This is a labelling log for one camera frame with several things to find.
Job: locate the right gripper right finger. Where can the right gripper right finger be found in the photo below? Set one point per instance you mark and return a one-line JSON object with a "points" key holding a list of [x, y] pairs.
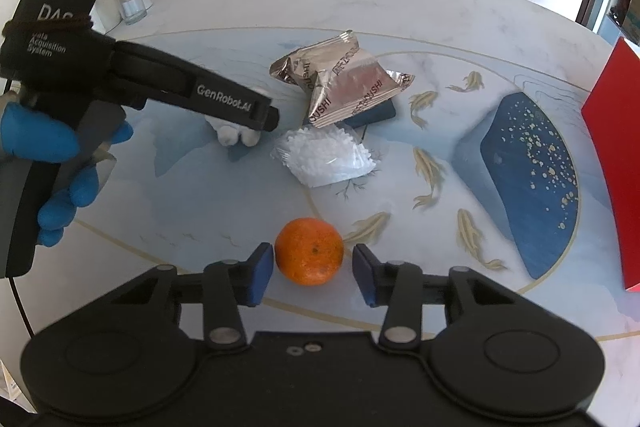
{"points": [[398, 288]]}

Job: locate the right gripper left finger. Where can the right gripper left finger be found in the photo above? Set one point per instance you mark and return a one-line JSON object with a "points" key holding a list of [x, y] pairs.
{"points": [[226, 287]]}

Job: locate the orange tangerine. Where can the orange tangerine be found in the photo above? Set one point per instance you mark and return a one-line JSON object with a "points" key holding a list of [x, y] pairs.
{"points": [[309, 251]]}

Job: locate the white plush tooth badge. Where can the white plush tooth badge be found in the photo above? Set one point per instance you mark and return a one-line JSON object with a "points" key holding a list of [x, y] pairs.
{"points": [[228, 133]]}

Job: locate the blue gloved left hand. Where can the blue gloved left hand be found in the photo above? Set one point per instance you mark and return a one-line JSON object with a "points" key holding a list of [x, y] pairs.
{"points": [[31, 135]]}

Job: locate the clear drinking glass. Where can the clear drinking glass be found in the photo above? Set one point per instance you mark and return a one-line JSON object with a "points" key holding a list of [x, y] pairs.
{"points": [[131, 11]]}

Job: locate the clear bag white pellets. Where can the clear bag white pellets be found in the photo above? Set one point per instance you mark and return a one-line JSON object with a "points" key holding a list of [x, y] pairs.
{"points": [[320, 157]]}

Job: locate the dark blue card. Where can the dark blue card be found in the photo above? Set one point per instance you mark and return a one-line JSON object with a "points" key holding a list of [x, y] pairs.
{"points": [[381, 112]]}

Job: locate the silver foil snack bag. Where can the silver foil snack bag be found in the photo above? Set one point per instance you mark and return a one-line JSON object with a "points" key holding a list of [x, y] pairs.
{"points": [[341, 78]]}

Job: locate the red storage box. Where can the red storage box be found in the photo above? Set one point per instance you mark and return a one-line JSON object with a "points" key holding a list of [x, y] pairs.
{"points": [[611, 114]]}

